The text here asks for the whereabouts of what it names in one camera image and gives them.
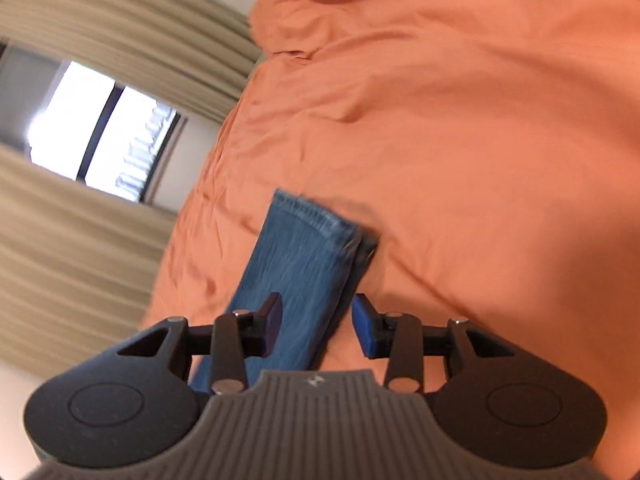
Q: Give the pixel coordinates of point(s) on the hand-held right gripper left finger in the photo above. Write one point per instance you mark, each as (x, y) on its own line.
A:
(272, 321)

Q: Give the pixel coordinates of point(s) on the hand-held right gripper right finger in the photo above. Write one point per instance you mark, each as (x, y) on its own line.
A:
(364, 325)

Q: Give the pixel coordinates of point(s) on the wide beige curtain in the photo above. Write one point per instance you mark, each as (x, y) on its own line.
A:
(75, 260)

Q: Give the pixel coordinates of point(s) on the blue denim pants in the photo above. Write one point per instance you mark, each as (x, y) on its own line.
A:
(295, 270)

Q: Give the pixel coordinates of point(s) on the dark framed window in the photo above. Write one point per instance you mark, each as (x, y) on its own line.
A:
(65, 110)

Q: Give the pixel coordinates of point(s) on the narrow beige curtain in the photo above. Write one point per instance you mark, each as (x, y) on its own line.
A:
(125, 25)

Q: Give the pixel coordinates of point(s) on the orange bed sheet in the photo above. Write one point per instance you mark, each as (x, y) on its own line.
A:
(450, 170)

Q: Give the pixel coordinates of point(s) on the orange pillow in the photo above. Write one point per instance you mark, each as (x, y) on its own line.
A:
(400, 0)

